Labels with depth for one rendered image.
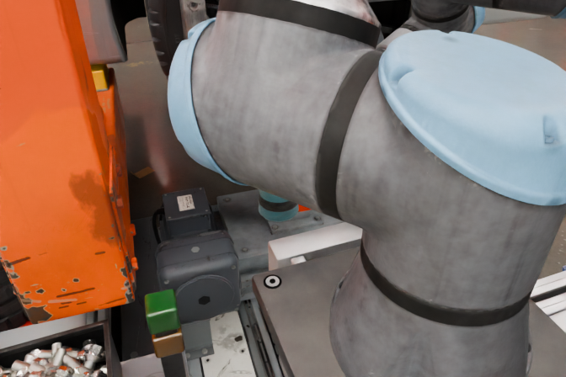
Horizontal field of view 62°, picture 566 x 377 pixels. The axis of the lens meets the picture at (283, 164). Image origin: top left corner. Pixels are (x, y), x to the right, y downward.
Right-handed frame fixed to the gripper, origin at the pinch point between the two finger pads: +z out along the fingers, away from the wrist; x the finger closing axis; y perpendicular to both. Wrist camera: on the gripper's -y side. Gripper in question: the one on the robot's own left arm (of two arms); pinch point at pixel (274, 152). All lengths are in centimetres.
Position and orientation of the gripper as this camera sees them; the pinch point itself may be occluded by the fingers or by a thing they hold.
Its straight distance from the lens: 63.8
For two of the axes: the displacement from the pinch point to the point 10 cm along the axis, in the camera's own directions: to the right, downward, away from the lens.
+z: -7.5, 6.4, -1.5
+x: 2.9, 5.2, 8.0
